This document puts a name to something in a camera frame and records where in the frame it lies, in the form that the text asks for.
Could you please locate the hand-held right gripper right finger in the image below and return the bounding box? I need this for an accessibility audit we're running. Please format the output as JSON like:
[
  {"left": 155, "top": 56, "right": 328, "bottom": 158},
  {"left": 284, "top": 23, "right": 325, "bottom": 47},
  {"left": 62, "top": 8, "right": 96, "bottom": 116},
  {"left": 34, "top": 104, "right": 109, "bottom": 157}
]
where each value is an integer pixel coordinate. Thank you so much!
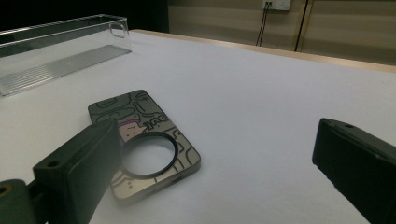
[{"left": 312, "top": 118, "right": 396, "bottom": 224}]

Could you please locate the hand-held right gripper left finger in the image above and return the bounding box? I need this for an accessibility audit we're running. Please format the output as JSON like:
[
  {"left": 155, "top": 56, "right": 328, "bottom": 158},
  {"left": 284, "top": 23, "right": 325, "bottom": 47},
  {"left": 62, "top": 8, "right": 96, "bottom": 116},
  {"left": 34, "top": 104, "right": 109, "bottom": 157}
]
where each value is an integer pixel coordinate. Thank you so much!
[{"left": 32, "top": 118, "right": 123, "bottom": 224}]

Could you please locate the clear plastic tray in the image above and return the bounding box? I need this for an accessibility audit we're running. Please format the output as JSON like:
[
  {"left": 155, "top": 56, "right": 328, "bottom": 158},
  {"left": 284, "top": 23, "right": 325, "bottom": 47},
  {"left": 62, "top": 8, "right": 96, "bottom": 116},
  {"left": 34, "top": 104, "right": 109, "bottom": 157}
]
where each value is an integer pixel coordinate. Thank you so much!
[{"left": 0, "top": 13, "right": 133, "bottom": 97}]

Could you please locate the white table sheet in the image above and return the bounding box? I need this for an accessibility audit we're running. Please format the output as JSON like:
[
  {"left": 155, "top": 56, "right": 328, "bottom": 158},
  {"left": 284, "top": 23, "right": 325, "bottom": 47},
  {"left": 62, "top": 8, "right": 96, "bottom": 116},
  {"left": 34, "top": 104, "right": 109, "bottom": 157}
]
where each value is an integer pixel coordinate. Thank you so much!
[{"left": 0, "top": 31, "right": 396, "bottom": 224}]

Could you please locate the wooden table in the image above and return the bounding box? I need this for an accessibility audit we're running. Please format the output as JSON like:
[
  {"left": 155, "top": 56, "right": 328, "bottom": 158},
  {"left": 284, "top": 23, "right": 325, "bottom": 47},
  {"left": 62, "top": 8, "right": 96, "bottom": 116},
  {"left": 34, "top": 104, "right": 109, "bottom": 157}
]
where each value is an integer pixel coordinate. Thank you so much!
[{"left": 132, "top": 29, "right": 396, "bottom": 75}]

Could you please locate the black curtain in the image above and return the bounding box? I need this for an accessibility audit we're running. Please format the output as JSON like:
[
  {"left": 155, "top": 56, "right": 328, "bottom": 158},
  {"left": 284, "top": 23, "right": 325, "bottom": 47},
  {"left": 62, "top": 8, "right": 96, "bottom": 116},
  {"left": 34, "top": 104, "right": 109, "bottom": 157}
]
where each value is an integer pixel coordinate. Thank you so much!
[{"left": 0, "top": 0, "right": 169, "bottom": 34}]

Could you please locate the black wall socket cable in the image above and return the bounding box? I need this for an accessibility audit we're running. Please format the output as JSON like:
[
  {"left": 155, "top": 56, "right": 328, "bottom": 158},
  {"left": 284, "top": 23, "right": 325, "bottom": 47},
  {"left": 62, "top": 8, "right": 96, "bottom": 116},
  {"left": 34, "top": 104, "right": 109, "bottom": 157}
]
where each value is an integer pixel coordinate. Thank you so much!
[{"left": 255, "top": 3, "right": 271, "bottom": 47}]

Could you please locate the white wall socket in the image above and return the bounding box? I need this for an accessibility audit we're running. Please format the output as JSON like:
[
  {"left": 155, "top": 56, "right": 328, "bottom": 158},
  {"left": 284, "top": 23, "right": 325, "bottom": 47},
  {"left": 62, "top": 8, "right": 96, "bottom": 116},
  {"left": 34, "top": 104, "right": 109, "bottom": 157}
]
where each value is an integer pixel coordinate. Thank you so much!
[{"left": 262, "top": 0, "right": 292, "bottom": 11}]

